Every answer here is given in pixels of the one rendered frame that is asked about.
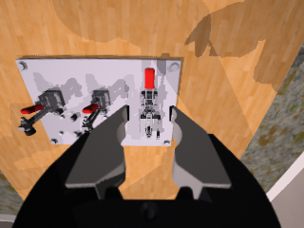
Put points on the grey toggle clamp with red handle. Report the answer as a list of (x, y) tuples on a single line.
[(53, 99)]

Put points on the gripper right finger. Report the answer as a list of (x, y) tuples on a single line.
[(202, 162)]

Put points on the white fixture plate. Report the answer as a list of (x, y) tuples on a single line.
[(122, 77)]

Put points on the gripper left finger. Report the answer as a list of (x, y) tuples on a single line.
[(81, 174)]

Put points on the black toggle clamp with red handle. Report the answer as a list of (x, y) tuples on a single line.
[(98, 102)]

